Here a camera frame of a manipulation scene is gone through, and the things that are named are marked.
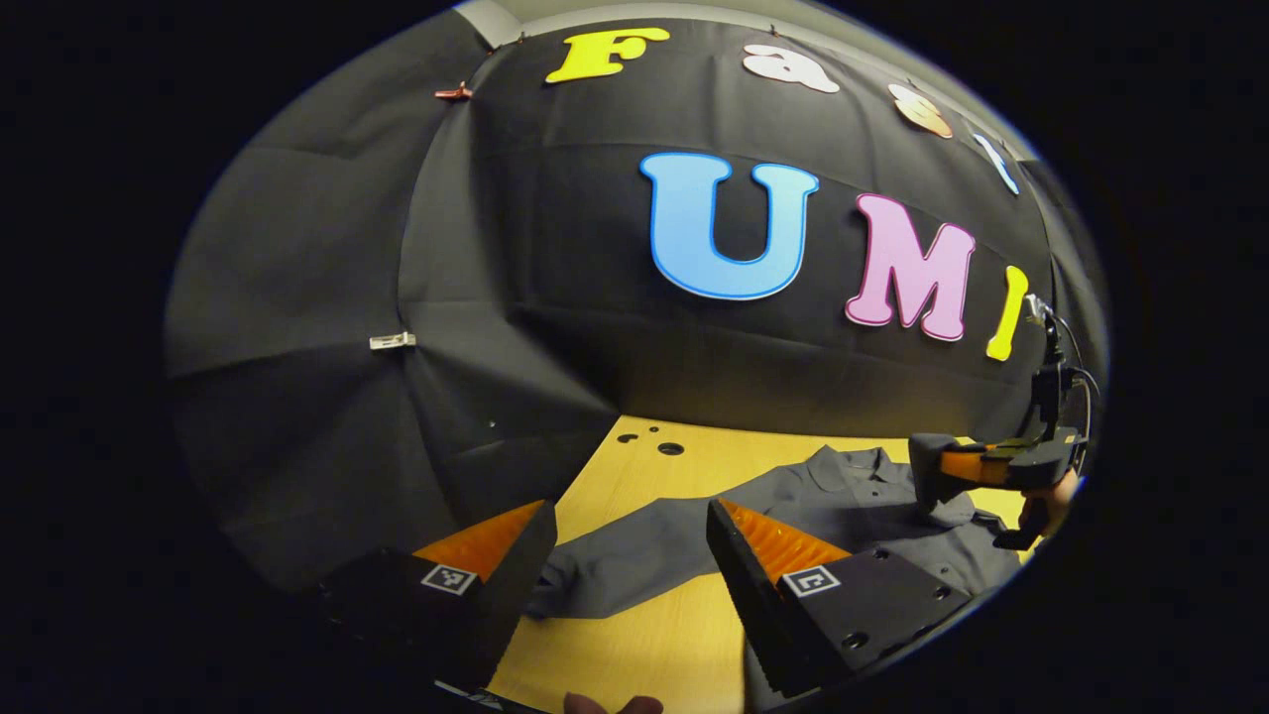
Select black backdrop cloth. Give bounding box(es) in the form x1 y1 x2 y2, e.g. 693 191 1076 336
164 10 1109 596

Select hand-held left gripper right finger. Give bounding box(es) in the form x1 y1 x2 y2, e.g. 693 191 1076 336
706 498 975 714

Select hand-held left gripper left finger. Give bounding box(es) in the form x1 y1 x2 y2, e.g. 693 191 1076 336
315 499 559 693

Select grey button-up shirt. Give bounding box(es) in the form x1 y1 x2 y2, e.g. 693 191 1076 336
525 445 1022 621

